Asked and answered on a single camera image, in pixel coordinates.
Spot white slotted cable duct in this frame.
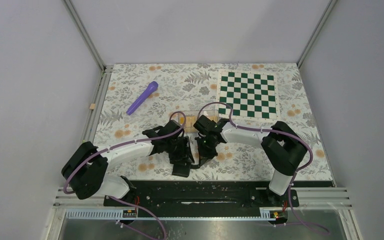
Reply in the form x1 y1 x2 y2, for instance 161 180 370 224
66 207 289 222

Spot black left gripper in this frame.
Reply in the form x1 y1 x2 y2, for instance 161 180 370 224
165 135 194 166

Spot black leather card holder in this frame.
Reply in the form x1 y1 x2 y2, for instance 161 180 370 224
171 161 202 178

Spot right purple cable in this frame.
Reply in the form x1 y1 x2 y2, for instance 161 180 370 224
196 101 330 234

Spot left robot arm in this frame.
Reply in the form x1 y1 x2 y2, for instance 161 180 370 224
61 119 189 206

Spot green white chessboard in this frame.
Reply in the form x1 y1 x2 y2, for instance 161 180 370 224
216 69 280 123

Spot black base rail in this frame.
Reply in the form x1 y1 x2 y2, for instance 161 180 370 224
122 180 300 218

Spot floral tablecloth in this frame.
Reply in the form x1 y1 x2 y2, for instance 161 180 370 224
93 63 334 181

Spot clear box of cards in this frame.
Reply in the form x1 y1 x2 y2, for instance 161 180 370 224
173 109 219 135

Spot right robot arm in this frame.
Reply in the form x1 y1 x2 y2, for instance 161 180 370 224
193 115 309 206

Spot small wooden block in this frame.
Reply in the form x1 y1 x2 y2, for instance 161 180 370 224
89 103 96 110

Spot purple toy microphone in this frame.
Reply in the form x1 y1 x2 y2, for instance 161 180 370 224
126 81 159 116

